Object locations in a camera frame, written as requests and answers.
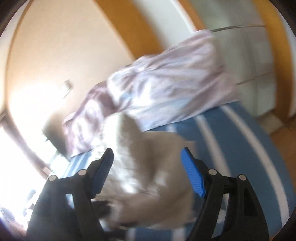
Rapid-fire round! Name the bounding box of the white puffer jacket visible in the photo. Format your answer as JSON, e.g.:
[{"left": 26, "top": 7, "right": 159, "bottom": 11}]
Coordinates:
[{"left": 100, "top": 113, "right": 194, "bottom": 230}]

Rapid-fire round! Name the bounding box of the blue striped bed sheet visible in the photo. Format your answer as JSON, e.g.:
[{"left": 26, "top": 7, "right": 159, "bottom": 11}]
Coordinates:
[{"left": 53, "top": 101, "right": 296, "bottom": 241}]

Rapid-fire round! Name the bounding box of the pink floral pillow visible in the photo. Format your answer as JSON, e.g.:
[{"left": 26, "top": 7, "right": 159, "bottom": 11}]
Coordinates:
[{"left": 62, "top": 81, "right": 116, "bottom": 158}]

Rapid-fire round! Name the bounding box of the lilac floral duvet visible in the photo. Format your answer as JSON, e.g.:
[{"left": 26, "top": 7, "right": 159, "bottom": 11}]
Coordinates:
[{"left": 107, "top": 29, "right": 237, "bottom": 131}]

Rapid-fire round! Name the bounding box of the window with wooden frame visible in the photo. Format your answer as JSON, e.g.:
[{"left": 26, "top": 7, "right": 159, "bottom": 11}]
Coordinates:
[{"left": 0, "top": 111, "right": 52, "bottom": 232}]

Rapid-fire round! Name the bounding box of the white wardrobe with handles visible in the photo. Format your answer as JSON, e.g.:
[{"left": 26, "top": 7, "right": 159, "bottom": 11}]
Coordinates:
[{"left": 191, "top": 1, "right": 275, "bottom": 116}]

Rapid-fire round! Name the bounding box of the wooden door frame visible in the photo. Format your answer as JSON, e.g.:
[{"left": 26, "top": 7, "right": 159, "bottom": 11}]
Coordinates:
[{"left": 97, "top": 0, "right": 163, "bottom": 58}]

